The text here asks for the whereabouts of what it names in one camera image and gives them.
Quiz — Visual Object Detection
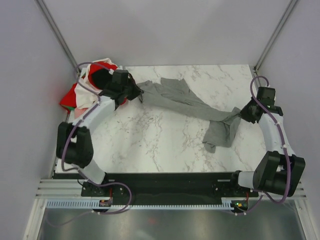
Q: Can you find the grey t shirt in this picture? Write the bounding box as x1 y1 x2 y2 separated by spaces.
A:
137 78 241 153

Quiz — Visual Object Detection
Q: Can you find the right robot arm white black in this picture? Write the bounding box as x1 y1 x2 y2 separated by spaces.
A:
229 87 306 197

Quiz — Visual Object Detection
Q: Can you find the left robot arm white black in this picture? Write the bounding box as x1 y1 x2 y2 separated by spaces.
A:
56 69 143 197

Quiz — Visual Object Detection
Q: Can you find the black t shirt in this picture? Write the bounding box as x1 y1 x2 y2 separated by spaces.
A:
89 69 113 90

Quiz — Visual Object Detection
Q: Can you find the pink t shirt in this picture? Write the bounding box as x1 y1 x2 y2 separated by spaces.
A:
74 107 88 120

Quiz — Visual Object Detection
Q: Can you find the red t shirt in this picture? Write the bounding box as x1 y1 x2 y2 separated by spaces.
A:
60 58 123 111

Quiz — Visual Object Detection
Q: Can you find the green t shirt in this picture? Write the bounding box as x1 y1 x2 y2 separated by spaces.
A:
64 66 83 112

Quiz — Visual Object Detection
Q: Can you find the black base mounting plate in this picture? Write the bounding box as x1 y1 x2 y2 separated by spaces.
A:
81 172 258 207

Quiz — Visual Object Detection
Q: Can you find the right aluminium frame post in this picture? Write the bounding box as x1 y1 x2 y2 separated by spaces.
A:
252 0 300 75

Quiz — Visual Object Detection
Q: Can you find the aluminium frame post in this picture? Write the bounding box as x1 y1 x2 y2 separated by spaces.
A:
252 0 300 75
35 0 77 68

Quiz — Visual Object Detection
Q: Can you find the white slotted cable duct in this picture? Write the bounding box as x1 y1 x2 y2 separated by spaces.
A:
46 197 237 209

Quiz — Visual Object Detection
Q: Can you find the left aluminium frame post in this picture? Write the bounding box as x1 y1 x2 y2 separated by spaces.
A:
35 0 77 68

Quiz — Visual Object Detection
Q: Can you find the aluminium extrusion rail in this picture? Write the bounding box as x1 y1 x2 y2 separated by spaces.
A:
35 179 307 201

